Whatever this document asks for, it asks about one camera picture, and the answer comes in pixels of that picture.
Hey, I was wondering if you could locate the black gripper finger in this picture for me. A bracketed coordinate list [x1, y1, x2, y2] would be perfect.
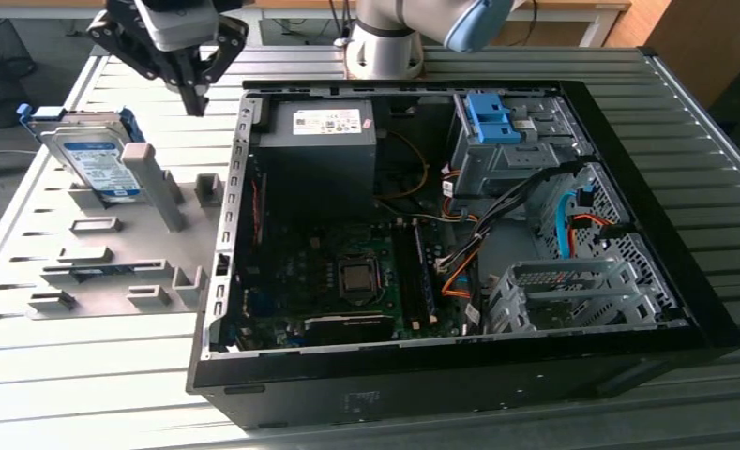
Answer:
[192, 17, 251, 117]
[86, 9, 201, 117]

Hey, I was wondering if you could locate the hard disk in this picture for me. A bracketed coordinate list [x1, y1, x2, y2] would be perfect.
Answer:
[17, 105, 150, 205]

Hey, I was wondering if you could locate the metal disk bay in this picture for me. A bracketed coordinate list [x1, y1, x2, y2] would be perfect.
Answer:
[486, 256, 666, 334]

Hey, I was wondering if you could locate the long white-framed wooden desk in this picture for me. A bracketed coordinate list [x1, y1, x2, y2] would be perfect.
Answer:
[0, 0, 347, 47]

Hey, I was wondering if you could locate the black mesh waste bin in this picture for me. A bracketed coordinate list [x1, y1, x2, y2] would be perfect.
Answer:
[0, 18, 38, 128]

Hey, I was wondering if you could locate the grey power supply unit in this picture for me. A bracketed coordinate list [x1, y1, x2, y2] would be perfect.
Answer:
[253, 97, 381, 221]

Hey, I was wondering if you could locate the grey parts rack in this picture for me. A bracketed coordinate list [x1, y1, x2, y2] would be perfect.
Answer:
[26, 142, 228, 323]

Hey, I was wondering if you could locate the blue plastic drive latch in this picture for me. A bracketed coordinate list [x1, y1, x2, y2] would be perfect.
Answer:
[467, 93, 527, 144]

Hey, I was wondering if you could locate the spare RAM stick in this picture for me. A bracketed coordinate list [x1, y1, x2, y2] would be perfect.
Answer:
[69, 264, 144, 278]

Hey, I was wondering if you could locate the CPU socket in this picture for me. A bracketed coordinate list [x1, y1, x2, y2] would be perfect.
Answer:
[333, 251, 389, 307]

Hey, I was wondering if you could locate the grey optical drive cage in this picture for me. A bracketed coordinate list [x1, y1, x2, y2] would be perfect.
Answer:
[451, 91, 596, 201]

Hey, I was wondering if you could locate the short white-framed wooden desk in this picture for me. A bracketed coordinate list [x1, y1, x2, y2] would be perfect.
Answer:
[511, 0, 634, 48]

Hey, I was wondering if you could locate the green motherboard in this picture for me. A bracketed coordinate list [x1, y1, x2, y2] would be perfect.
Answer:
[237, 215, 471, 351]

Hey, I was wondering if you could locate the black graphics card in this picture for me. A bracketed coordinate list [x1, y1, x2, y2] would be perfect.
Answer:
[303, 312, 397, 344]

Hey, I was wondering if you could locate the black PC case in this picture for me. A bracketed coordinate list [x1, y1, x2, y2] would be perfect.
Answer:
[185, 78, 740, 431]

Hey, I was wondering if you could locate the brown wooden cabinet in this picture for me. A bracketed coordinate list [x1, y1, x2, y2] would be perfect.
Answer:
[646, 0, 740, 110]

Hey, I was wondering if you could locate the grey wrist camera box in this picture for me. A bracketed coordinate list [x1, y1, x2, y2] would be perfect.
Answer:
[134, 0, 223, 53]

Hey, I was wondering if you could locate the thin yellow wire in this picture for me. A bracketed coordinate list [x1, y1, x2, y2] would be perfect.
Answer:
[375, 132, 432, 203]

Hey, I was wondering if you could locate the black cable bundle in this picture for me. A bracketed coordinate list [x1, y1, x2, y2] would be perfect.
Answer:
[468, 161, 583, 241]

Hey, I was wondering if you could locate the orange wire bundle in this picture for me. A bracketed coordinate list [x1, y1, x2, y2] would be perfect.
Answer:
[435, 243, 482, 301]

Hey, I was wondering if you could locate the blue data wire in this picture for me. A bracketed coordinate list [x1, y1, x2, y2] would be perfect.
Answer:
[555, 188, 588, 260]

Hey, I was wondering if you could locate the red power wire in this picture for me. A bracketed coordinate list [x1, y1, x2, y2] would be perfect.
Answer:
[567, 213, 634, 258]

